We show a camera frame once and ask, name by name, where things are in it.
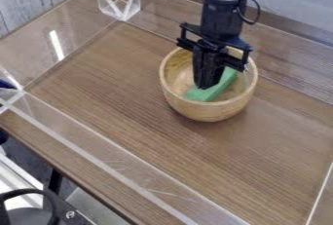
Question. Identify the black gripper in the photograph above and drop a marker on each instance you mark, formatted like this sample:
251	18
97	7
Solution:
212	54

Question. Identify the green rectangular block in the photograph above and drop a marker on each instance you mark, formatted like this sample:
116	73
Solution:
210	93

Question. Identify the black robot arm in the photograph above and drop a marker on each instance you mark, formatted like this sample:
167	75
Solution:
223	17

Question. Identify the light wooden bowl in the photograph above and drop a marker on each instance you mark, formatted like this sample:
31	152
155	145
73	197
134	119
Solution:
175	75

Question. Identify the blue object at left edge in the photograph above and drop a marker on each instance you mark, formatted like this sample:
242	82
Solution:
5	85

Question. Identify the black table leg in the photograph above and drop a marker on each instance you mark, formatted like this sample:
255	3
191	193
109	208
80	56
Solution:
55	182

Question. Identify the clear acrylic corner bracket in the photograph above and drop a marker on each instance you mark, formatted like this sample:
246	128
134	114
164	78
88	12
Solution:
119	9

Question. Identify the clear acrylic front wall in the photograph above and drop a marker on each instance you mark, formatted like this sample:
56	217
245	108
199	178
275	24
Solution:
147	196

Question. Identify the grey metal base plate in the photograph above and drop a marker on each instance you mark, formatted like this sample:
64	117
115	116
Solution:
68	214

